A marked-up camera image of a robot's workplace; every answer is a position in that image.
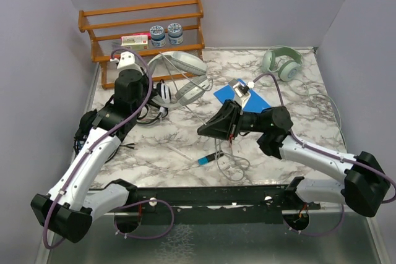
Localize left blue white jar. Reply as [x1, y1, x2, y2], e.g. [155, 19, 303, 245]
[149, 25, 166, 48]

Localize black blue headphones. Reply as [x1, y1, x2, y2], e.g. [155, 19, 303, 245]
[74, 106, 137, 156]

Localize grey white headphones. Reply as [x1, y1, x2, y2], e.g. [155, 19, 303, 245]
[148, 51, 213, 123]

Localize white red box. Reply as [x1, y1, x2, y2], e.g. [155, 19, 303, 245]
[121, 35, 149, 51]

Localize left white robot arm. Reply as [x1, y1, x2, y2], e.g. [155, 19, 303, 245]
[30, 69, 152, 243]

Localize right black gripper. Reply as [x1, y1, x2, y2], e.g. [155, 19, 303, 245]
[197, 100, 267, 142]

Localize right blue white jar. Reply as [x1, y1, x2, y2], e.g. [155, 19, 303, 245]
[167, 23, 184, 45]

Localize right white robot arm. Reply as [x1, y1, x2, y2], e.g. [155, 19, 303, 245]
[197, 100, 391, 217]

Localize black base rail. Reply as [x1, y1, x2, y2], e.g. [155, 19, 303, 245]
[114, 177, 320, 229]

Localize blue white jar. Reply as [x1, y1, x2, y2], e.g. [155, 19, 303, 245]
[149, 25, 166, 48]
[167, 23, 184, 45]

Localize white stick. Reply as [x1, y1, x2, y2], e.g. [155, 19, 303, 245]
[167, 144, 194, 161]

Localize mint green headphones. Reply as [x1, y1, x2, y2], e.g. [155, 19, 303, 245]
[261, 45, 304, 82]

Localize blue black highlighter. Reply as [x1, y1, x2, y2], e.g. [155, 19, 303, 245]
[197, 153, 216, 166]

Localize blue notebook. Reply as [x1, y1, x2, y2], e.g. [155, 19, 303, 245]
[214, 79, 270, 113]

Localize black white headphones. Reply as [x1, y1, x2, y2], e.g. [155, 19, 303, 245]
[137, 80, 171, 126]

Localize wooden shelf rack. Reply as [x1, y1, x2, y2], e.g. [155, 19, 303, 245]
[78, 0, 205, 90]

